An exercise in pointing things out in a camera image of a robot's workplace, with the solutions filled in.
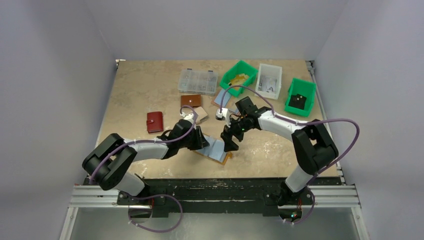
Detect green bin right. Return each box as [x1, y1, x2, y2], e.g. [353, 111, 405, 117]
[284, 78, 317, 117]

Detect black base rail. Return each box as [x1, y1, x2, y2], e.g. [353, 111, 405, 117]
[82, 177, 327, 220]

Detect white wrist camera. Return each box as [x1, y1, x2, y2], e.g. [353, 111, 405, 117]
[180, 112, 198, 124]
[215, 108, 231, 127]

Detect black card holder in bin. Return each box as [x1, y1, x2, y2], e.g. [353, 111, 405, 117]
[288, 94, 307, 110]

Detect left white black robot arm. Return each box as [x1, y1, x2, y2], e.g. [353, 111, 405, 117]
[82, 119, 210, 197]

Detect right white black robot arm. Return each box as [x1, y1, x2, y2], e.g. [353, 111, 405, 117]
[215, 97, 339, 196]

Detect red leather card holder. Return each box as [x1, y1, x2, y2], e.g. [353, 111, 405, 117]
[146, 111, 164, 134]

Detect aluminium frame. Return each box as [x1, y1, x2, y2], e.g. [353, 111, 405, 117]
[60, 185, 370, 240]

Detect cards in green bin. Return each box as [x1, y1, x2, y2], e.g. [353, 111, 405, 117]
[228, 73, 250, 86]

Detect stack of loose cards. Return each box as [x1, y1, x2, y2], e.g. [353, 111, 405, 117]
[211, 89, 240, 115]

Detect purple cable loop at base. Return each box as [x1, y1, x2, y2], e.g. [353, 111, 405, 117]
[128, 194, 184, 234]

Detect white plastic bin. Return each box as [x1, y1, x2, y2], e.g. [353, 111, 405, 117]
[255, 63, 283, 100]

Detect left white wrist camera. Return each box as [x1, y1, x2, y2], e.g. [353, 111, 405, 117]
[180, 112, 198, 124]

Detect brown leather card holder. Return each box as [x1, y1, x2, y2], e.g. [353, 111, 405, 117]
[180, 94, 202, 108]

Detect beige card holder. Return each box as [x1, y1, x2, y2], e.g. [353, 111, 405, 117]
[194, 106, 208, 125]

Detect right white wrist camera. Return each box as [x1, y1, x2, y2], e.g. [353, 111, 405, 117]
[215, 108, 231, 127]

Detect mustard yellow card holder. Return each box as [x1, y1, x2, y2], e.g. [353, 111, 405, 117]
[194, 134, 233, 165]

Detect cards in white bin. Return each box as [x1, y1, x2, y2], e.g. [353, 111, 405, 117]
[258, 75, 278, 93]

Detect green bin with cards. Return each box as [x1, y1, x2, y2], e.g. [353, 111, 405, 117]
[219, 60, 259, 90]

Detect clear plastic organizer box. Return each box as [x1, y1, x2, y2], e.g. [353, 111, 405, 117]
[177, 68, 219, 96]

